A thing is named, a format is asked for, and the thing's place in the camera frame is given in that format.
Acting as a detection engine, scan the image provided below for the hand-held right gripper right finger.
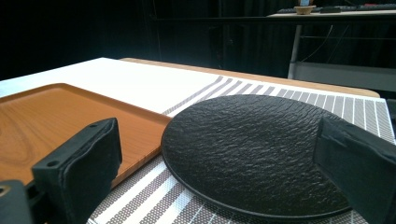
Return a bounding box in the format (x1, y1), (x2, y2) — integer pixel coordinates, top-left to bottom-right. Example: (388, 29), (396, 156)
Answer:
(313, 116), (396, 224)

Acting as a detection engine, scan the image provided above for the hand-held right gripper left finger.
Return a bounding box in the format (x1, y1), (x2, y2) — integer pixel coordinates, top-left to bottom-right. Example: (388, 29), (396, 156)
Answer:
(31, 117), (123, 224)

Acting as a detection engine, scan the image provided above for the black textured round plate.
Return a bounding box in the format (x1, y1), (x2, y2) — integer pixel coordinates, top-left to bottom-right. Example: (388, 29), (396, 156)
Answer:
(161, 93), (354, 222)

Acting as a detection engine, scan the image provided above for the brown wooden tray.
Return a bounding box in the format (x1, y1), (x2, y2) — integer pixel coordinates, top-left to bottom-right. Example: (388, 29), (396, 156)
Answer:
(0, 82), (173, 189)

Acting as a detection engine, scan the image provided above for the white grey striped placemat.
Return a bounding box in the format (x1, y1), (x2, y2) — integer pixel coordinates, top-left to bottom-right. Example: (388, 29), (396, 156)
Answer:
(0, 57), (396, 224)

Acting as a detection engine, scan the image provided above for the white metal desk leg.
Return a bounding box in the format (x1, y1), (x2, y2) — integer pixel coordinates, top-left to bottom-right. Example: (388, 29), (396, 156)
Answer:
(287, 24), (304, 79)

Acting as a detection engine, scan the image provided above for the light wooden desk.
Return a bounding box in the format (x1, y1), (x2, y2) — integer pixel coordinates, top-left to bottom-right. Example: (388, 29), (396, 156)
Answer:
(266, 8), (396, 19)

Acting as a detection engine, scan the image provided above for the black keyboard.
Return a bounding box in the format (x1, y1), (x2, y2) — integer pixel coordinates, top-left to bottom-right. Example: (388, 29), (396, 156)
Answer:
(276, 3), (396, 15)

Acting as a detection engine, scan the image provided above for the small wooden bowl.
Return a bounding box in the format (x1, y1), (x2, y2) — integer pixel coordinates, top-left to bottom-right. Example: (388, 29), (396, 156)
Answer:
(293, 5), (318, 16)

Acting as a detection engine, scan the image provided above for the thin hanging cable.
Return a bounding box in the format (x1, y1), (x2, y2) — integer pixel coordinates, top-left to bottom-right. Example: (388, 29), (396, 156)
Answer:
(300, 24), (334, 63)

